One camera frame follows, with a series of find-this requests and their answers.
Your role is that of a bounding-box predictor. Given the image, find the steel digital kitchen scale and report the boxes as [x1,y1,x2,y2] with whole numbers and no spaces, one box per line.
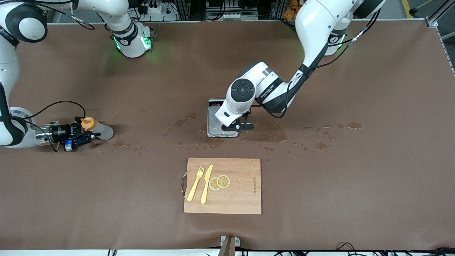
[207,98,239,138]

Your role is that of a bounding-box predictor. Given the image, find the orange snack bags pile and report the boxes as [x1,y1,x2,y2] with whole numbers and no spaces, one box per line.
[283,0,301,20]

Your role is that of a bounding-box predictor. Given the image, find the metal bracket at table edge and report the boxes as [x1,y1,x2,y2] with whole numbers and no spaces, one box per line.
[218,235,241,256]

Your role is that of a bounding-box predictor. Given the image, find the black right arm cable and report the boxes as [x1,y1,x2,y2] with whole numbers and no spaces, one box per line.
[21,100,88,153]

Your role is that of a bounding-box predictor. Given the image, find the aluminium frame rail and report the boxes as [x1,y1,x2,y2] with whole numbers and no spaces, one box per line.
[425,0,455,74]

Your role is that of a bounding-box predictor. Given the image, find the translucent squeeze bottle orange cap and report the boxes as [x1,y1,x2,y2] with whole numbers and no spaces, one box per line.
[81,117,114,141]

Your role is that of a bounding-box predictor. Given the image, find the yellow plastic knife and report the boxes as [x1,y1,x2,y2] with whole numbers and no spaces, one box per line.
[200,164,214,204]

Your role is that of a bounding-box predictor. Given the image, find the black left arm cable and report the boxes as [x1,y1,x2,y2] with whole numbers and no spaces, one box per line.
[264,7,384,120]

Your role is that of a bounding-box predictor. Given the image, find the yellow plastic fork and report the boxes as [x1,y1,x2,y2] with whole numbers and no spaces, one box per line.
[187,166,205,202]

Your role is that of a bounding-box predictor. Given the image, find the long white socket strip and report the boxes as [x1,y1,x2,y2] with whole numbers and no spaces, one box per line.
[205,11,259,21]

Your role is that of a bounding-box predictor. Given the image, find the brown table cover sheet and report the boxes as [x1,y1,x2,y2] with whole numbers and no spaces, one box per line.
[0,20,455,251]

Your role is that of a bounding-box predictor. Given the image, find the wooden cutting board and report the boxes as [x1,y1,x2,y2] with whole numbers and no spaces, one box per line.
[181,158,262,215]

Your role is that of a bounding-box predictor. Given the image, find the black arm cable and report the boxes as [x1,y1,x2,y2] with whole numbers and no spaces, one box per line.
[264,7,384,120]
[21,100,88,153]

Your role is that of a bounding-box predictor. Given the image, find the black cable under table edge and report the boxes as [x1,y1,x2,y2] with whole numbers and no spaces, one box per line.
[274,242,455,256]

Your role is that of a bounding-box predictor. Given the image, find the white power strip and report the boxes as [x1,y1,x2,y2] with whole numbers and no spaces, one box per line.
[140,1,179,22]

